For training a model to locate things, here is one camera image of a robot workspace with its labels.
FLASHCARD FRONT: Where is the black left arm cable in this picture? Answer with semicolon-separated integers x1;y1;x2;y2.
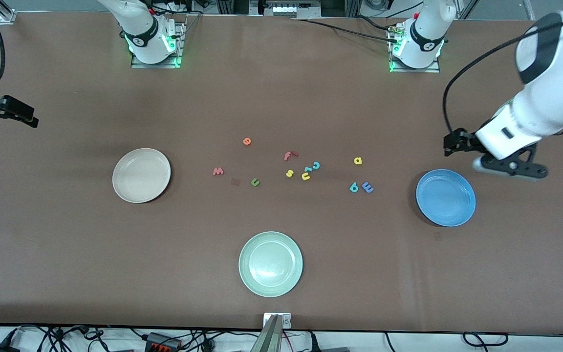
442;15;563;142

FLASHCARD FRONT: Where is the blue plate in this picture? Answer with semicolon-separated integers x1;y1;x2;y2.
416;169;476;227

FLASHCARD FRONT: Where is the beige brown plate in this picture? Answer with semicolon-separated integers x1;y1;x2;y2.
112;148;172;204

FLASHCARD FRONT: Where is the silver electronics box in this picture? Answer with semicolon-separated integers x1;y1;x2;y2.
250;0;321;19

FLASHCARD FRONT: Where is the looped black cable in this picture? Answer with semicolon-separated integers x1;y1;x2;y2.
462;332;509;349

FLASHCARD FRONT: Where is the black orange power strip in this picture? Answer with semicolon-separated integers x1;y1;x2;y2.
145;332;182;352

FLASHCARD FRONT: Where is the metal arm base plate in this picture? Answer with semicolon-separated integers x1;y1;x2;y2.
389;22;441;74
131;22;185;69

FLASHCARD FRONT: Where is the aluminium frame post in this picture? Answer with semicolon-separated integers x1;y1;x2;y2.
0;0;17;25

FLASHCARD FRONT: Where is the black cable across table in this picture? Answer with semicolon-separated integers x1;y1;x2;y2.
291;17;400;44

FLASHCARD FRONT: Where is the pale green plate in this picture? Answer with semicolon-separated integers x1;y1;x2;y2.
238;231;304;298

